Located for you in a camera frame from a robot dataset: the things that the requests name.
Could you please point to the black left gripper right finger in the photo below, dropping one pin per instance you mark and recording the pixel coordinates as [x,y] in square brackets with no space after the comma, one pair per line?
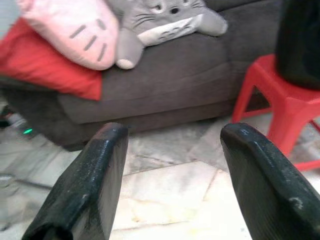
[270,190]

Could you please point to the red plastic stool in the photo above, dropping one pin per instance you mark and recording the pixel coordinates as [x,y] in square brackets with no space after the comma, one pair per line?
[287,105]

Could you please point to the black plastic bucket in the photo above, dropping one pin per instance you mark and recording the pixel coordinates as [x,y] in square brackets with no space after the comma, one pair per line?
[300,37]

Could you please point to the dark grey fabric sofa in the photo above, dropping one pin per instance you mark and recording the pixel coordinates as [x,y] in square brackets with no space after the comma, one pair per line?
[175,75]

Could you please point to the red cushion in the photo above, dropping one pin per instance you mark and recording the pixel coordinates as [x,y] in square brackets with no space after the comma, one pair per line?
[37,65]

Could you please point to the grey Totoro plush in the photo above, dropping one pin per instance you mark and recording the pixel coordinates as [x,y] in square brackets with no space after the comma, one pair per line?
[162,22]

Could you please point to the grey floor power strip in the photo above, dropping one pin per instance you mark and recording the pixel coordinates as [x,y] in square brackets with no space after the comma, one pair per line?
[26,132]

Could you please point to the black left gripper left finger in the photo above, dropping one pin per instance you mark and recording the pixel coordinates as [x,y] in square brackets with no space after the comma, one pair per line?
[87,180]

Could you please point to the pink cat face cushion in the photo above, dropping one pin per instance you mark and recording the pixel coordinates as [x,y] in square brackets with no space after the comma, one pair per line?
[75,32]

